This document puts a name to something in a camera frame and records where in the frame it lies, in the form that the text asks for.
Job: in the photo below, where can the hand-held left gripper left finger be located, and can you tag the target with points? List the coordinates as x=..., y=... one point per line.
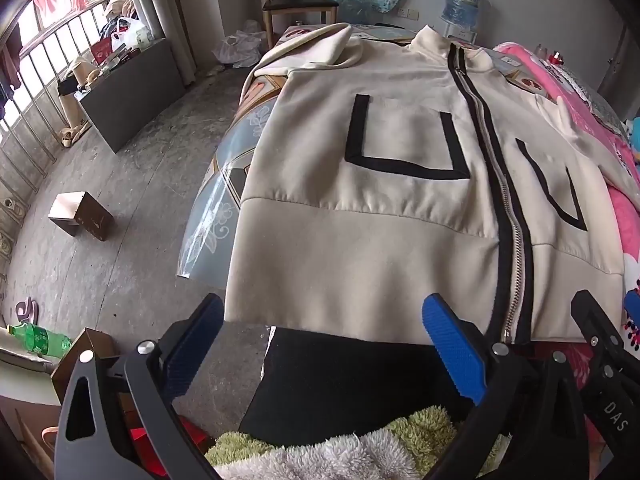
x=200, y=340

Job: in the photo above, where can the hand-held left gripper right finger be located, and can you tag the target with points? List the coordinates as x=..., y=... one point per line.
x=455, y=350

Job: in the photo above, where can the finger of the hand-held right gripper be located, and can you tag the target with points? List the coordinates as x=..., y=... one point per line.
x=595, y=325

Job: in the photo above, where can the cream zip jacket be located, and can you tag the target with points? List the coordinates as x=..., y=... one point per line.
x=375, y=240

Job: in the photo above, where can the hanging dark clothes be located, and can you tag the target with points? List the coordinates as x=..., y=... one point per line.
x=9, y=75

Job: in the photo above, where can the pink floral blanket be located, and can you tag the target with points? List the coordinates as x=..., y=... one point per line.
x=622, y=230

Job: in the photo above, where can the cardboard box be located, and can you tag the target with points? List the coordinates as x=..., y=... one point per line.
x=100, y=345

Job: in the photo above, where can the person's black garment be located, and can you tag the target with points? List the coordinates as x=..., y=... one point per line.
x=340, y=385

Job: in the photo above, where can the red box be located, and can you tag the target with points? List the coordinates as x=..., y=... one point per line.
x=150, y=450

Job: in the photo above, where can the fruit-print tablecloth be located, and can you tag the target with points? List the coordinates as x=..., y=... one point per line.
x=225, y=185

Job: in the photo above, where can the green plastic bottle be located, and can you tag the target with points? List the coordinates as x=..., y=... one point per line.
x=40, y=340

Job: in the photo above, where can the green white fluffy sleeve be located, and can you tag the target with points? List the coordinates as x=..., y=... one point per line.
x=325, y=455

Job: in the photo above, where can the small brown box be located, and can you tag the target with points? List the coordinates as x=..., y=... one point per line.
x=82, y=215

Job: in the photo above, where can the pink slipper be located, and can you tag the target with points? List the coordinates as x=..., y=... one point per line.
x=26, y=310

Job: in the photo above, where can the grey lace-trimmed cloth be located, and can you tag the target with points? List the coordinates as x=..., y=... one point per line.
x=585, y=90

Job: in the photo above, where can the grey cabinet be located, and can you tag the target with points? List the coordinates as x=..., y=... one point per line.
x=135, y=95

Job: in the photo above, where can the red lighter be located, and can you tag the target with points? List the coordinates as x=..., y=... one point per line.
x=556, y=57

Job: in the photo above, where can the metal window railing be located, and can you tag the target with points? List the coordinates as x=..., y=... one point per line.
x=30, y=125

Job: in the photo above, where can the white plastic bag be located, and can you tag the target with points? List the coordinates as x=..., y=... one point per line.
x=242, y=45

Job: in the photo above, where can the white and red bag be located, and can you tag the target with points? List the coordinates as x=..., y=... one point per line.
x=130, y=35

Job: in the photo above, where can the white water dispenser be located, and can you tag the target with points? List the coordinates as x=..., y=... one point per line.
x=460, y=32

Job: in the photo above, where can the beige curtain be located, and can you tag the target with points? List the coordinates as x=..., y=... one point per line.
x=160, y=10

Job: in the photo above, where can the blue water dispenser bottle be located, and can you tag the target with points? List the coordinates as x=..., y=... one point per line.
x=462, y=2

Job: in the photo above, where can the wooden chair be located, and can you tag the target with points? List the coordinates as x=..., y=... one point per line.
x=300, y=5

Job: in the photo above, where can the empty clear water bottle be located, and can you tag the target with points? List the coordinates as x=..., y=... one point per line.
x=360, y=7

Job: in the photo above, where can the beige post stand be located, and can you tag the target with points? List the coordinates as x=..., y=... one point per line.
x=75, y=105

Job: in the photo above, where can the wall socket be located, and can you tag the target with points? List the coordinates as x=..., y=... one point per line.
x=410, y=13

